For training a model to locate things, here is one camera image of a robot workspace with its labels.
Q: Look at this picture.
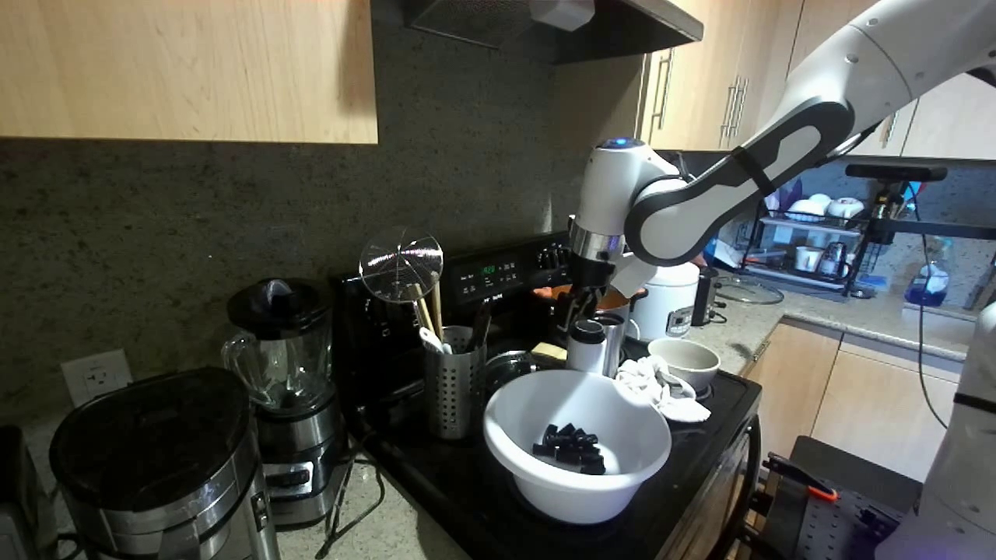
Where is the white wall outlet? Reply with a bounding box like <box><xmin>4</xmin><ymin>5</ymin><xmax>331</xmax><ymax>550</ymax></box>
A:
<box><xmin>59</xmin><ymin>348</ymin><xmax>136</xmax><ymax>412</ymax></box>

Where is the white crumpled cloth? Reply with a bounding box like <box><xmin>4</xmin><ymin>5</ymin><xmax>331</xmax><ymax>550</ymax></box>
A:
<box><xmin>611</xmin><ymin>354</ymin><xmax>715</xmax><ymax>426</ymax></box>

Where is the steel tumbler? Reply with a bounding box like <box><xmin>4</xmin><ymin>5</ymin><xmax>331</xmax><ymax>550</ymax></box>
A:
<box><xmin>600</xmin><ymin>310</ymin><xmax>632</xmax><ymax>377</ymax></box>

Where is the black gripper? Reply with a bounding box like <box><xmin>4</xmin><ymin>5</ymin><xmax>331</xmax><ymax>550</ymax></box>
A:
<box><xmin>564</xmin><ymin>214</ymin><xmax>628</xmax><ymax>334</ymax></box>

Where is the thin hanging black cable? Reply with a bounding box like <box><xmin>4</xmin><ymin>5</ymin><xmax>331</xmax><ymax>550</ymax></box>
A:
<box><xmin>911</xmin><ymin>232</ymin><xmax>953</xmax><ymax>432</ymax></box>

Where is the black steel slow cooker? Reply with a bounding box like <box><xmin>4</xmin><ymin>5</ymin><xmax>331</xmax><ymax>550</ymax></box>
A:
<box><xmin>47</xmin><ymin>364</ymin><xmax>279</xmax><ymax>560</ymax></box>

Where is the black steel blender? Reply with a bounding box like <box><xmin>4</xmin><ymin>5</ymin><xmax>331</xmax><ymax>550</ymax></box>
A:
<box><xmin>218</xmin><ymin>275</ymin><xmax>352</xmax><ymax>529</ymax></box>

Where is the perforated steel utensil holder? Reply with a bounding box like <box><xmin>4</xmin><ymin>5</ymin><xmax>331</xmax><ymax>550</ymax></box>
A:
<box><xmin>418</xmin><ymin>326</ymin><xmax>490</xmax><ymax>444</ymax></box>

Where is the white box on hood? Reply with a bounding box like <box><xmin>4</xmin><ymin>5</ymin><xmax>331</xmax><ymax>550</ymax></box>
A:
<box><xmin>525</xmin><ymin>0</ymin><xmax>600</xmax><ymax>34</ymax></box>

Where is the glass lid with knob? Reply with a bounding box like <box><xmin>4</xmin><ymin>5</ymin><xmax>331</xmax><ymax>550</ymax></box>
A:
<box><xmin>356</xmin><ymin>229</ymin><xmax>447</xmax><ymax>307</ymax></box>

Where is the black appliance power cord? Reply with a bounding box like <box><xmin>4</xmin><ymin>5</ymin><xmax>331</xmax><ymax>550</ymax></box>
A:
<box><xmin>314</xmin><ymin>448</ymin><xmax>392</xmax><ymax>560</ymax></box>

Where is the wooden spatula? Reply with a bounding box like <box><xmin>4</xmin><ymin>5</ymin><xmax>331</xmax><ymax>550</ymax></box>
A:
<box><xmin>530</xmin><ymin>341</ymin><xmax>573</xmax><ymax>368</ymax></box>

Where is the glass pot lid steel rim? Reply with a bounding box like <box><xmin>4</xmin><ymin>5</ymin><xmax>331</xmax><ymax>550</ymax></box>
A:
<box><xmin>479</xmin><ymin>347</ymin><xmax>541</xmax><ymax>399</ymax></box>

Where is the pile of black pieces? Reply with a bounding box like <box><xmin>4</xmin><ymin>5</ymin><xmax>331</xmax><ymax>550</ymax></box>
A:
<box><xmin>530</xmin><ymin>420</ymin><xmax>611</xmax><ymax>480</ymax></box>

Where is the white mug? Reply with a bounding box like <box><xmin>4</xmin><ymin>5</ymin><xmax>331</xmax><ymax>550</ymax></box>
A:
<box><xmin>646</xmin><ymin>337</ymin><xmax>724</xmax><ymax>399</ymax></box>

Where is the dish rack with dishes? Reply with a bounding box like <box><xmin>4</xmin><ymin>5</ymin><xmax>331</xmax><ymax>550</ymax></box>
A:
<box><xmin>741</xmin><ymin>153</ymin><xmax>885</xmax><ymax>299</ymax></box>

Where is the dark range hood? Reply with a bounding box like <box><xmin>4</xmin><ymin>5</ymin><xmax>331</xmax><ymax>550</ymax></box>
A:
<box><xmin>400</xmin><ymin>0</ymin><xmax>705</xmax><ymax>70</ymax></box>

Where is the clear round lid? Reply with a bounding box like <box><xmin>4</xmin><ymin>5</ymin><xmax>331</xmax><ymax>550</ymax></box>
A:
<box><xmin>714</xmin><ymin>278</ymin><xmax>788</xmax><ymax>310</ymax></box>

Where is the light wood wall cabinet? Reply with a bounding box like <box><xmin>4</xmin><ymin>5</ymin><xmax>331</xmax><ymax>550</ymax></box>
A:
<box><xmin>0</xmin><ymin>0</ymin><xmax>382</xmax><ymax>148</ymax></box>

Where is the slim black bottle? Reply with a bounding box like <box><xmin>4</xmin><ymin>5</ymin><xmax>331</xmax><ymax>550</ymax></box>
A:
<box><xmin>700</xmin><ymin>267</ymin><xmax>720</xmax><ymax>330</ymax></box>

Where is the orange handled tool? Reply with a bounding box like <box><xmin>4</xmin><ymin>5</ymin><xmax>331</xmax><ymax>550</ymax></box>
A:
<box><xmin>766</xmin><ymin>456</ymin><xmax>839</xmax><ymax>506</ymax></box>

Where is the black equipment case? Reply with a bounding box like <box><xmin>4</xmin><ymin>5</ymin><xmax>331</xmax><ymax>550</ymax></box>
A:
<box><xmin>759</xmin><ymin>432</ymin><xmax>926</xmax><ymax>560</ymax></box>

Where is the black camera stand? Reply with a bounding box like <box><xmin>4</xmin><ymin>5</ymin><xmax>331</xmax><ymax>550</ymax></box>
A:
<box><xmin>842</xmin><ymin>161</ymin><xmax>996</xmax><ymax>304</ymax></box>

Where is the blue soap bottle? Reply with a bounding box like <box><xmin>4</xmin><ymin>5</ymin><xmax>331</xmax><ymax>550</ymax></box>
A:
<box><xmin>901</xmin><ymin>259</ymin><xmax>953</xmax><ymax>310</ymax></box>

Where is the wooden utensil handle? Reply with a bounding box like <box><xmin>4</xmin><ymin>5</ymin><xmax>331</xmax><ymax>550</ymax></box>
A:
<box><xmin>430</xmin><ymin>278</ymin><xmax>447</xmax><ymax>341</ymax></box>
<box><xmin>412</xmin><ymin>289</ymin><xmax>440</xmax><ymax>347</ymax></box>

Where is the row of wood cabinets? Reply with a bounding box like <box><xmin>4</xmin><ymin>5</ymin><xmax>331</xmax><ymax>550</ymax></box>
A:
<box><xmin>642</xmin><ymin>0</ymin><xmax>996</xmax><ymax>164</ymax></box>

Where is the white rice cooker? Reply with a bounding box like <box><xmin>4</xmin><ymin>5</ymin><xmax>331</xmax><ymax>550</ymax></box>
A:
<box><xmin>626</xmin><ymin>259</ymin><xmax>703</xmax><ymax>347</ymax></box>

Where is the black electric stove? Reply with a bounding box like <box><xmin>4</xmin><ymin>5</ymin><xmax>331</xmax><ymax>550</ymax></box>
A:
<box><xmin>331</xmin><ymin>232</ymin><xmax>766</xmax><ymax>560</ymax></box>

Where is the large white mixing bowl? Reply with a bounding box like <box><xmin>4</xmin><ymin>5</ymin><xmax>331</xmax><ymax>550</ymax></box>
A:
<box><xmin>479</xmin><ymin>368</ymin><xmax>676</xmax><ymax>525</ymax></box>

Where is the wooden base cabinet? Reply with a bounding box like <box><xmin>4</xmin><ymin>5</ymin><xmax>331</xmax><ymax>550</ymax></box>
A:
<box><xmin>741</xmin><ymin>316</ymin><xmax>967</xmax><ymax>486</ymax></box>

